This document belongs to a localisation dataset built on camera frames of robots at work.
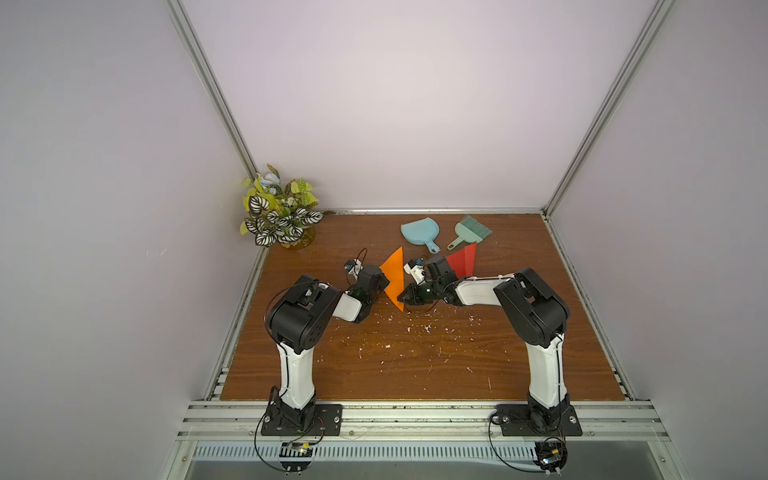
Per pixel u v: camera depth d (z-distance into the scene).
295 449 0.72
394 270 1.05
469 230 1.14
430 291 0.85
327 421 0.73
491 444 0.70
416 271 0.92
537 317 0.53
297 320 0.53
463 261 0.95
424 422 0.74
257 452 0.63
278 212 0.90
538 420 0.64
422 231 1.15
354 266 0.91
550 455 0.70
